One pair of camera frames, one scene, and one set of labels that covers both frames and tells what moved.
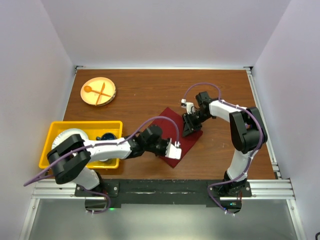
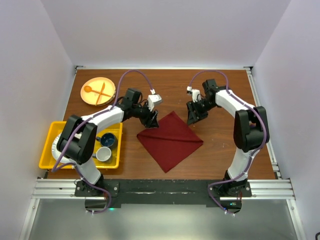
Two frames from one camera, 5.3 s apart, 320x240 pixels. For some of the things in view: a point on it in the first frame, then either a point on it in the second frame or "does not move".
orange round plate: x=98 y=91 does not move
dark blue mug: x=106 y=136 does not move
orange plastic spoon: x=88 y=89 does not move
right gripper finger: x=187 y=128 to x=192 y=117
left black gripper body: x=159 y=147 to x=143 y=113
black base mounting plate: x=116 y=192 does not move
